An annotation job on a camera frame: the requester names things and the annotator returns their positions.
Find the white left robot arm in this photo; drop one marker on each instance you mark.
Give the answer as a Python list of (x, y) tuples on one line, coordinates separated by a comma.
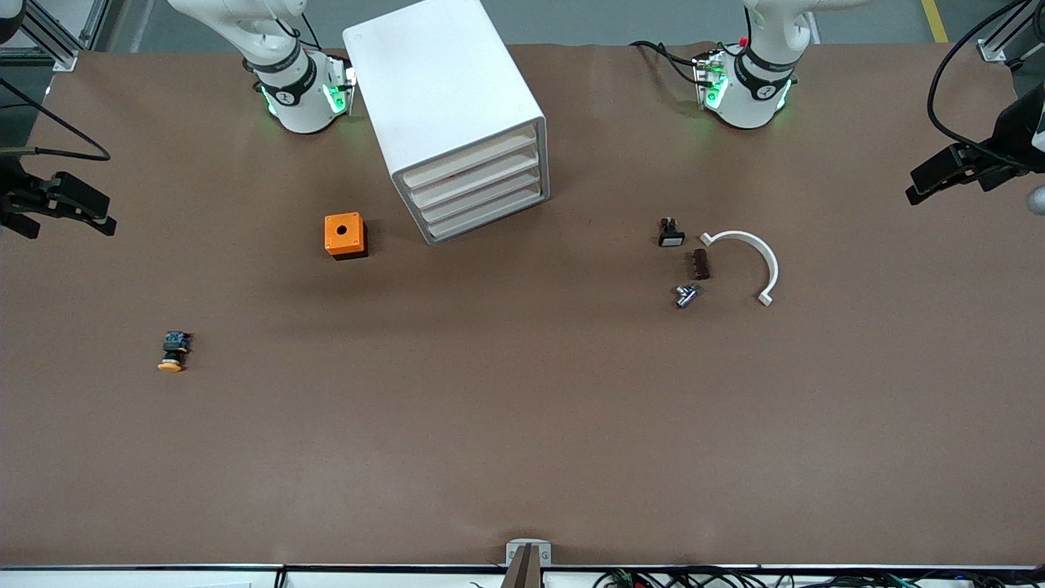
[(751, 98)]

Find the square white push button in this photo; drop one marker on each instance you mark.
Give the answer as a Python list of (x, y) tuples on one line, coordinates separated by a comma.
[(671, 234)]

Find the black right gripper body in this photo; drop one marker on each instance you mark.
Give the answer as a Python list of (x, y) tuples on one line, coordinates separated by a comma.
[(10, 194)]

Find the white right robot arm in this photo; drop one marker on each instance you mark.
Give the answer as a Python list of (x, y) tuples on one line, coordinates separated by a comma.
[(302, 98)]

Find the aluminium frame profile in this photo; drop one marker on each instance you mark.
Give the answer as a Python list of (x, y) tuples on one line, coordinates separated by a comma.
[(57, 45), (1000, 45)]

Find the white table edge rail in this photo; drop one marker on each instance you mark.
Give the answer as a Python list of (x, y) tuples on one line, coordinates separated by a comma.
[(122, 578)]

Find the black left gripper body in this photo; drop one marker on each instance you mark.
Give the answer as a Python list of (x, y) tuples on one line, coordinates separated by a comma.
[(1015, 131)]

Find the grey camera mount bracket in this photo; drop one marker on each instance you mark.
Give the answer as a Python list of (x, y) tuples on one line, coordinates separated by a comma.
[(528, 555)]

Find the yellow push button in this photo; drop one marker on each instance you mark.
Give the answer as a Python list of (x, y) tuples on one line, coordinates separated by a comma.
[(173, 351)]

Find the orange box with hole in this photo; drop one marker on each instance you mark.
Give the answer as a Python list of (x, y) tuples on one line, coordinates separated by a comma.
[(343, 233)]

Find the chrome valve fitting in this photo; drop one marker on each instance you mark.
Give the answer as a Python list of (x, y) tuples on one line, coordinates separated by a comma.
[(687, 295)]

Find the white curved plastic bracket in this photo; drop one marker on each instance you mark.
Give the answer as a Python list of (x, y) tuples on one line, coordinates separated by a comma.
[(763, 253)]

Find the dark brown capacitor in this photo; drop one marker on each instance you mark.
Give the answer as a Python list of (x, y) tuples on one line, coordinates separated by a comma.
[(699, 265)]

